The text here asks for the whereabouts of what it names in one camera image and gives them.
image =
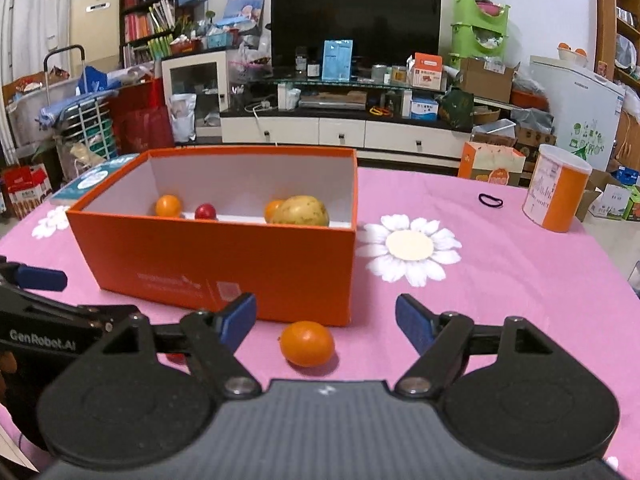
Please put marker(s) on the dark bookshelf with books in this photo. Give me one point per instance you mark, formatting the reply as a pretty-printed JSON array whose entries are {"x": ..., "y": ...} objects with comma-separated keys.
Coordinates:
[{"x": 150, "y": 10}]

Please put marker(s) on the black television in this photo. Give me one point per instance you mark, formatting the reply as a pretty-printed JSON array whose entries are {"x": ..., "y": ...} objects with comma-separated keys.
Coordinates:
[{"x": 350, "y": 10}]

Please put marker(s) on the orange cardboard box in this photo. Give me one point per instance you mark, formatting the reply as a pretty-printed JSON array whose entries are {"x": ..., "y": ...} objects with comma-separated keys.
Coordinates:
[{"x": 150, "y": 255}]

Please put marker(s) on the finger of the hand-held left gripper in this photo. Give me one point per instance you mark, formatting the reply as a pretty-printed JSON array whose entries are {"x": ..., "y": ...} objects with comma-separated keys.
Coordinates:
[
  {"x": 75, "y": 316},
  {"x": 42, "y": 280}
]

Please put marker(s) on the pink flowered tablecloth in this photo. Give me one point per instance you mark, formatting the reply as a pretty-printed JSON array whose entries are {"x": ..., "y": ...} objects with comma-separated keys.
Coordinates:
[{"x": 500, "y": 285}]

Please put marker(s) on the white stand-up pouch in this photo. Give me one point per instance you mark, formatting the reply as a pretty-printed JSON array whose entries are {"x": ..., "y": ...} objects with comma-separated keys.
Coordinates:
[{"x": 181, "y": 117}]

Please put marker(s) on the red snack cartons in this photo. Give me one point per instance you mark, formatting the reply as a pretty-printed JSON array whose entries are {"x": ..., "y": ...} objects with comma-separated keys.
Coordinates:
[{"x": 25, "y": 190}]

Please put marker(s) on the white glass-door cabinet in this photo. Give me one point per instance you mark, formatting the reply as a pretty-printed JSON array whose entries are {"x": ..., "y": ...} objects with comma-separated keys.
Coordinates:
[{"x": 195, "y": 75}]

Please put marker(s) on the blue standing packet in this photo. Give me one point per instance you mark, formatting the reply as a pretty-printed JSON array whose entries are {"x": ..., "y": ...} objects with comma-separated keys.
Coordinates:
[{"x": 337, "y": 60}]

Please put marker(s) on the white and orange bowls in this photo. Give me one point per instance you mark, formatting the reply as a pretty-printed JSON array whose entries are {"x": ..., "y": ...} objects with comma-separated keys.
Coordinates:
[{"x": 572, "y": 54}]

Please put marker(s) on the white TV cabinet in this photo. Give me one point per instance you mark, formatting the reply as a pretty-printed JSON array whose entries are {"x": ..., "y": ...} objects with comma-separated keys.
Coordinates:
[{"x": 340, "y": 132}]

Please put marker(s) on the floor-standing air conditioner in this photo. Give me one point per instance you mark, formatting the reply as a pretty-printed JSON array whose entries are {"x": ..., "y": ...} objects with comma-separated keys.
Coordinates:
[{"x": 95, "y": 20}]

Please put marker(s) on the silver media player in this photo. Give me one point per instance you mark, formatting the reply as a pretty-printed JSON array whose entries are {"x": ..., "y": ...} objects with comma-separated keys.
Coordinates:
[{"x": 332, "y": 101}]

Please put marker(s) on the white and orange canister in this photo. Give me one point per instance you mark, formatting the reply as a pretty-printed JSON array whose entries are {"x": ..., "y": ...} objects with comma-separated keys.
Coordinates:
[{"x": 555, "y": 190}]

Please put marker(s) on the small white fridge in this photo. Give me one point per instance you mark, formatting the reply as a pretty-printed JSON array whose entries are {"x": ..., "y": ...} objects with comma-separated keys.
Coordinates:
[{"x": 585, "y": 105}]

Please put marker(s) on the wooden shelf unit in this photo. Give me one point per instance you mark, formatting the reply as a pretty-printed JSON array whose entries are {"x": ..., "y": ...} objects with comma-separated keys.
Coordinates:
[{"x": 605, "y": 10}]

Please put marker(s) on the teal paperback book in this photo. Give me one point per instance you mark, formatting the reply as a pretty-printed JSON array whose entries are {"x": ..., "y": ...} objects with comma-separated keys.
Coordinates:
[{"x": 90, "y": 180}]

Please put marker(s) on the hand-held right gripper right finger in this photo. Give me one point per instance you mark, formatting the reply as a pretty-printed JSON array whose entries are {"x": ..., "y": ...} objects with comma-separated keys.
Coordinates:
[{"x": 412, "y": 320}]

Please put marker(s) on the red shopping bag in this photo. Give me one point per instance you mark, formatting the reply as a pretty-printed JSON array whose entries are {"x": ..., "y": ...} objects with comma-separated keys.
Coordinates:
[{"x": 142, "y": 125}]

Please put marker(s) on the dark green bag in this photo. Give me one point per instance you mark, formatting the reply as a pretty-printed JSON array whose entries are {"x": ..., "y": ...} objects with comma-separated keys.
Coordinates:
[{"x": 456, "y": 110}]

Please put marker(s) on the green and white carton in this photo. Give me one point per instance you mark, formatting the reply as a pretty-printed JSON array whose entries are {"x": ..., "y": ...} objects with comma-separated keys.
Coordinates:
[{"x": 617, "y": 200}]

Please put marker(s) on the green stacked storage bins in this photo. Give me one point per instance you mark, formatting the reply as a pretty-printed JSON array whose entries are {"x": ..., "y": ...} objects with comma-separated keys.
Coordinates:
[{"x": 465, "y": 35}]

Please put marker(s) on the blue and white box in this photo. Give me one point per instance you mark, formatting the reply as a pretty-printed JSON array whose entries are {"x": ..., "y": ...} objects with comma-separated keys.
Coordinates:
[{"x": 425, "y": 110}]

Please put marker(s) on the small orange kumquat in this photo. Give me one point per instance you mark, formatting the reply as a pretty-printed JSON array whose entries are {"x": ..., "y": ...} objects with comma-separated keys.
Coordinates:
[
  {"x": 168, "y": 206},
  {"x": 306, "y": 343},
  {"x": 271, "y": 210}
]

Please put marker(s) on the yellow-green spotted pear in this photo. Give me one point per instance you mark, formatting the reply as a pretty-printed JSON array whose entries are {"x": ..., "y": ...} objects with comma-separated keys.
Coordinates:
[{"x": 301, "y": 211}]

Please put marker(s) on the orange and white carton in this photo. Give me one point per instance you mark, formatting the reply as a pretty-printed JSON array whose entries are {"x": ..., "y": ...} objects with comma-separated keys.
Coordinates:
[{"x": 490, "y": 167}]

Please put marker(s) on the red and white carton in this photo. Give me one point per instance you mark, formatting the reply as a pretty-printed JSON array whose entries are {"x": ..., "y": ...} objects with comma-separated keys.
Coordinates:
[{"x": 426, "y": 72}]

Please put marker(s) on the brown cardboard box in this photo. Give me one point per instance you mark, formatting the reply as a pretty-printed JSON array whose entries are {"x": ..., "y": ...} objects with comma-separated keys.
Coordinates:
[{"x": 487, "y": 80}]

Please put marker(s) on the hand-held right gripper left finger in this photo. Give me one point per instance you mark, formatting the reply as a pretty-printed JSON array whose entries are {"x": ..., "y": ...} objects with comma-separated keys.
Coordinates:
[{"x": 239, "y": 317}]

